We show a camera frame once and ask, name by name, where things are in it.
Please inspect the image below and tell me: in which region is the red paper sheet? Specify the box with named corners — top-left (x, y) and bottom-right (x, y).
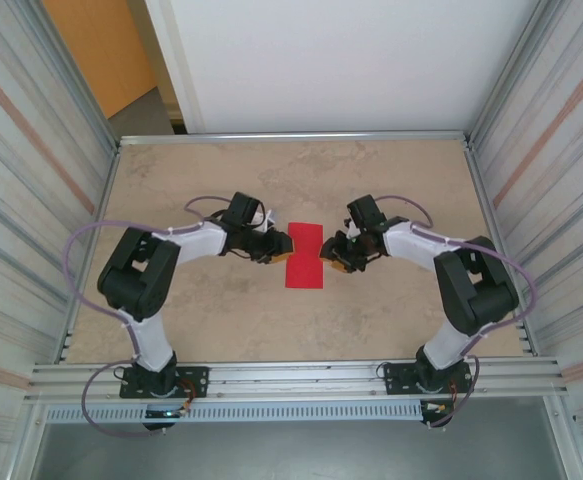
top-left (284, 221), bottom-right (326, 290)

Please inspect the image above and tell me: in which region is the white backdrop board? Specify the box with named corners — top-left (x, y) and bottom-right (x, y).
top-left (169, 0), bottom-right (542, 134)

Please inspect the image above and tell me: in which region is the black control board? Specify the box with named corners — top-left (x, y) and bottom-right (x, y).
top-left (142, 407), bottom-right (180, 434)
top-left (419, 399), bottom-right (456, 431)

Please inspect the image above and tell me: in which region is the grey metal shelf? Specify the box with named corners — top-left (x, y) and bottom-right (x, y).
top-left (30, 397), bottom-right (572, 480)

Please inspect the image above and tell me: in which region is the orange wooden door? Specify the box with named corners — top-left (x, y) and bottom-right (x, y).
top-left (42, 0), bottom-right (158, 120)

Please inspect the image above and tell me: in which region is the aluminium frame crossbar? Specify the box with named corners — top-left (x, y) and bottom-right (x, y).
top-left (117, 130), bottom-right (472, 147)

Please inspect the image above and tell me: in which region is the aluminium table side rail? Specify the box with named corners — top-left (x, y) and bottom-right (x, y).
top-left (463, 139), bottom-right (540, 357)
top-left (60, 144), bottom-right (122, 364)

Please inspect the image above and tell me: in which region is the aluminium mounting rail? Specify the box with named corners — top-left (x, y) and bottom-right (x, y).
top-left (23, 355), bottom-right (570, 404)

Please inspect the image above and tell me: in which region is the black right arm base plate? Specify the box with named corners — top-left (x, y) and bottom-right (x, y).
top-left (383, 360), bottom-right (474, 396)

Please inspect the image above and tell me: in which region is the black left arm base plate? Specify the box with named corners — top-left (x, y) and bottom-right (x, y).
top-left (119, 365), bottom-right (210, 400)

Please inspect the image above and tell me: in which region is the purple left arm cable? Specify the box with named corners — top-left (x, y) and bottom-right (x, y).
top-left (64, 195), bottom-right (235, 439)

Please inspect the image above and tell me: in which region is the grey slotted cable duct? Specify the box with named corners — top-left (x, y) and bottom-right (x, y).
top-left (44, 402), bottom-right (425, 424)

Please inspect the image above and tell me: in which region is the white door frame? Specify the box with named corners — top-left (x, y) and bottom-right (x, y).
top-left (144, 0), bottom-right (206, 135)

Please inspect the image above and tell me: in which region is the aluminium frame post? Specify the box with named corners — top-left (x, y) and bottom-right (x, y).
top-left (20, 0), bottom-right (122, 156)
top-left (463, 0), bottom-right (567, 151)

